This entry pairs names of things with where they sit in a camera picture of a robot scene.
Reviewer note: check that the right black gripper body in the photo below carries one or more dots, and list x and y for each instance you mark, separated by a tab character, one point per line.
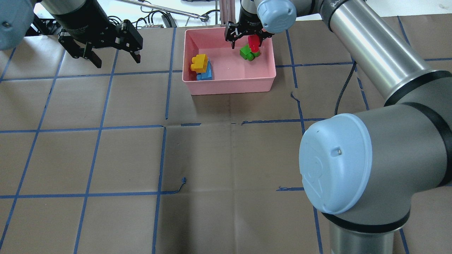
248	17

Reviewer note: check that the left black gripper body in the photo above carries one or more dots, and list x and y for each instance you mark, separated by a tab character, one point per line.
80	20

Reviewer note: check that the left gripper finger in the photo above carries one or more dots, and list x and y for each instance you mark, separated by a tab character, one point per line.
136	56
92	57

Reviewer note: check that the red toy block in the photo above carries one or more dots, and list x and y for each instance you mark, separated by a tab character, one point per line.
252	43

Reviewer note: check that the green toy block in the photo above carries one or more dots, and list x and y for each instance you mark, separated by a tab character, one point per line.
246	53

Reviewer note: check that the yellow toy block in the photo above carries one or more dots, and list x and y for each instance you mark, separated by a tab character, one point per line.
199	63

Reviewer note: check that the blue toy block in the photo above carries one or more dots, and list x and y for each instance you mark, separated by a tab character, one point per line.
208	75

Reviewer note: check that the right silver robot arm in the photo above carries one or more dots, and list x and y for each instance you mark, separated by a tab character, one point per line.
361	170

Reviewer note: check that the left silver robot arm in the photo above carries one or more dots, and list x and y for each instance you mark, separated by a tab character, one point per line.
85	26

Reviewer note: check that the pink plastic box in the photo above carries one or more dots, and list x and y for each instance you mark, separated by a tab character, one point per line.
231	72

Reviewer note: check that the aluminium frame post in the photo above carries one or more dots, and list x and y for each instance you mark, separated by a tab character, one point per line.
227	11

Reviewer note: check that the metal rod with cables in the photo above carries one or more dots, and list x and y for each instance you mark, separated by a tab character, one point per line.
202	17

